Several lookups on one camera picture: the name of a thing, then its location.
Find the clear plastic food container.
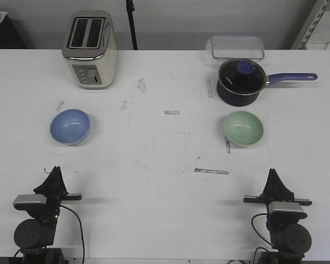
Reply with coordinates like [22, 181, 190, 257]
[205, 35, 265, 60]

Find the blue bowl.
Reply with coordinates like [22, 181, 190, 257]
[49, 109, 90, 146]

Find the black tripod pole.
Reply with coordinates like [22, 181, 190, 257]
[125, 0, 138, 50]

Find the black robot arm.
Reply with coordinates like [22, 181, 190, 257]
[243, 168, 312, 263]
[13, 166, 82, 263]

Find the glass pot lid blue knob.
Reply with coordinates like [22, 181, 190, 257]
[218, 59, 266, 95]

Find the green bowl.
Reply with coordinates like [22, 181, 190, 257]
[223, 111, 264, 147]

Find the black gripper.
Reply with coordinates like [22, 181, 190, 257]
[27, 166, 82, 223]
[243, 168, 312, 228]

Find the dark blue saucepan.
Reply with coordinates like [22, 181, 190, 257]
[217, 73, 318, 107]

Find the cream two-slot toaster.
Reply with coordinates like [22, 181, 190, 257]
[62, 10, 118, 90]

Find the grey metal shelf rack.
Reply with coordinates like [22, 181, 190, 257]
[291, 1, 330, 50]

